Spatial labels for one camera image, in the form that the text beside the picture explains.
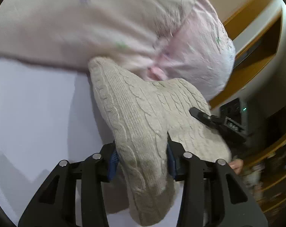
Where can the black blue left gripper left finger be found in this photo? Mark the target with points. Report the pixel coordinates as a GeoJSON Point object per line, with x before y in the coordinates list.
{"type": "Point", "coordinates": [54, 202]}

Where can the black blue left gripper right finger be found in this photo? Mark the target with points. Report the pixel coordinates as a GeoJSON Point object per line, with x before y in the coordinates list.
{"type": "Point", "coordinates": [213, 194]}

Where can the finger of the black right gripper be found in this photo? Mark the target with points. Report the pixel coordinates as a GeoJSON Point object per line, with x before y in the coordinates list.
{"type": "Point", "coordinates": [211, 121]}

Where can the beige cable knit sweater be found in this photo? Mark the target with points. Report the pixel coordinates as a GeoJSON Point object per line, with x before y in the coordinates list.
{"type": "Point", "coordinates": [142, 116]}

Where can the person's right hand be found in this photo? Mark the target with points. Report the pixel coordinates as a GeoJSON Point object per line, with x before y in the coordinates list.
{"type": "Point", "coordinates": [236, 165]}

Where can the pink floral pillow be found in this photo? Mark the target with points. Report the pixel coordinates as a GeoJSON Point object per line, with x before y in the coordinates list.
{"type": "Point", "coordinates": [199, 51]}

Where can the lavender bed sheet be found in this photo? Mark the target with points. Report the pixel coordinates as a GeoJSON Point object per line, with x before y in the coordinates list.
{"type": "Point", "coordinates": [46, 115]}

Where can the wooden white headboard shelf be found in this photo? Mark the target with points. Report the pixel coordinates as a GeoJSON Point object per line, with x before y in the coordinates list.
{"type": "Point", "coordinates": [258, 31]}

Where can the white floral pillow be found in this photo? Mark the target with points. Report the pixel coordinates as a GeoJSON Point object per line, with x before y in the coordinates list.
{"type": "Point", "coordinates": [68, 33]}

